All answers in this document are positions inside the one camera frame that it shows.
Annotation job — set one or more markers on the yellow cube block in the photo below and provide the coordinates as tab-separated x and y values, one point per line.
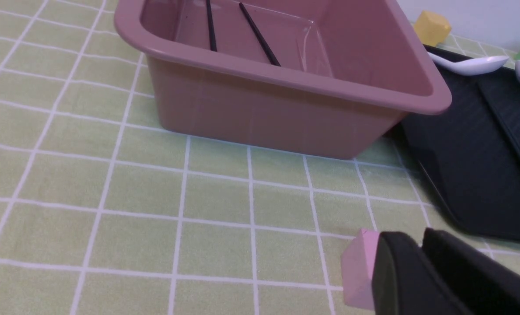
431	28

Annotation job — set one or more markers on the black chopstick in bin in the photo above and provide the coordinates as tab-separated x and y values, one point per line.
211	30
261	40

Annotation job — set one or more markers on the black plastic tray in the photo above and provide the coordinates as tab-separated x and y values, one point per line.
471	153

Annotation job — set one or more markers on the pink cube block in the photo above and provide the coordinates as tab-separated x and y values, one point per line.
357	266

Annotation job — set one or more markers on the green checkered tablecloth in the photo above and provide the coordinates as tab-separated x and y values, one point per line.
103	212

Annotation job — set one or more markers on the pink plastic bin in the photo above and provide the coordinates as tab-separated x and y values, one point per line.
349	71

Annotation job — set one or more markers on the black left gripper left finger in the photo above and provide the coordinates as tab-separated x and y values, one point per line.
404	281

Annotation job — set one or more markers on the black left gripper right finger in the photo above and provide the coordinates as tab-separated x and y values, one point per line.
485	286

